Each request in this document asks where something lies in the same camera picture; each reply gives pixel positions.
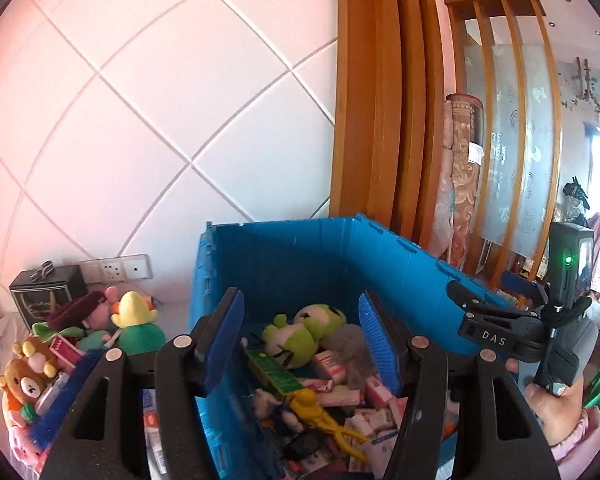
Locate green carton box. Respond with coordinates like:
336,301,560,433
245,349,303,400

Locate red white toothpaste box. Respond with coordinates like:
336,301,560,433
143,389,169,479

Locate person right hand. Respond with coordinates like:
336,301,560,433
524,375,600,452

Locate green yellow plush toy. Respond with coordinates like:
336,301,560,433
110,292,166,356

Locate blue plastic storage crate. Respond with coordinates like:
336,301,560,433
189,214,512,479

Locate yellow duck clamp toy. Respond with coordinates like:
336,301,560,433
285,388,368,463

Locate red small box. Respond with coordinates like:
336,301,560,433
50,335,84,370

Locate brown teddy bear plush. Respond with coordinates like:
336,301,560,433
0,358,47,404

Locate rolled patterned carpet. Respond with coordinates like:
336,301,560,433
428,93,484,269

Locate doll with dark hair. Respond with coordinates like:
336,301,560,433
47,290,111,332

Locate white wall socket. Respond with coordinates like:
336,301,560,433
78,255,152,285

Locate green frog plush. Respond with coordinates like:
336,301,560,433
261,304,347,370

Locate pink pig plush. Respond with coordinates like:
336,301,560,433
2,392,48,474

